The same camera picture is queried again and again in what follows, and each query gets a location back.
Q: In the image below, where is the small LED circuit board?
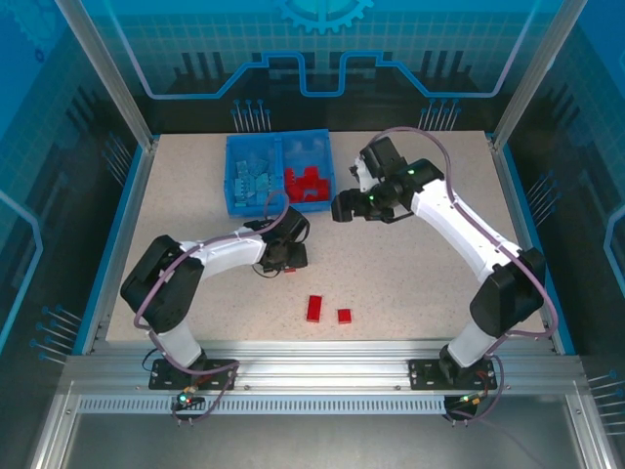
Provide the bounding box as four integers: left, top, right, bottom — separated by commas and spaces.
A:
446, 392, 491, 410
175, 388, 206, 410

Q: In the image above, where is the grey slotted cable duct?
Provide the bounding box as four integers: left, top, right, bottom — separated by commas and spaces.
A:
76, 394, 449, 416

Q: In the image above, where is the aluminium front rail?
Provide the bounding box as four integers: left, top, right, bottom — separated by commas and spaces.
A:
62, 338, 586, 398

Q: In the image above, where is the purple camera cable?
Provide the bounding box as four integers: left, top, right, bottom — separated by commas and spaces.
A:
132, 190, 290, 427
365, 126, 561, 427

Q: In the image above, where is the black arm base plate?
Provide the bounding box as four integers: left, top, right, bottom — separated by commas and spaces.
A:
408, 358, 494, 392
148, 358, 239, 392

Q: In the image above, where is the aluminium side rail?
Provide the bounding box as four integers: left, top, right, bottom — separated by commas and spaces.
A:
91, 136, 160, 357
490, 139, 561, 356

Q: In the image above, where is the blue table edge strip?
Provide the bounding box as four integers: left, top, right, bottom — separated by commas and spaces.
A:
71, 145, 148, 357
501, 144, 576, 357

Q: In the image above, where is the blue two-compartment plastic bin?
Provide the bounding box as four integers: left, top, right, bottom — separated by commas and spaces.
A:
225, 129, 336, 216

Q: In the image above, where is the aluminium frame post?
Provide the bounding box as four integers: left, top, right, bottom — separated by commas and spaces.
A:
54, 0, 160, 152
490, 0, 590, 152

